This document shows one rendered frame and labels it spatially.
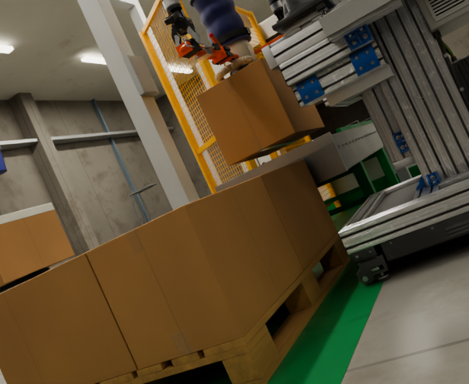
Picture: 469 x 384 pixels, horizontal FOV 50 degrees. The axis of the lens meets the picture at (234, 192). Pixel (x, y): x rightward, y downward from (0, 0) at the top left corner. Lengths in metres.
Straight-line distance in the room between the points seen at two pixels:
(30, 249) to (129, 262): 1.98
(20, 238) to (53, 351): 1.68
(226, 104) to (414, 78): 0.94
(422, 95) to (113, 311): 1.40
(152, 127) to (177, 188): 0.48
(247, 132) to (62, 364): 1.37
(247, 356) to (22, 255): 2.22
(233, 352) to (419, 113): 1.19
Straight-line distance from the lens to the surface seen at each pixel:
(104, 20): 3.99
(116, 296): 1.62
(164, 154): 3.70
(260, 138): 2.53
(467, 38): 12.38
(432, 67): 2.13
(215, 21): 2.88
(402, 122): 2.13
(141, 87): 3.75
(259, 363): 1.48
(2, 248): 3.38
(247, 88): 2.55
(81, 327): 1.76
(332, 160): 2.53
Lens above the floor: 0.49
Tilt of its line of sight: 1 degrees up
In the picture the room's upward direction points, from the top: 25 degrees counter-clockwise
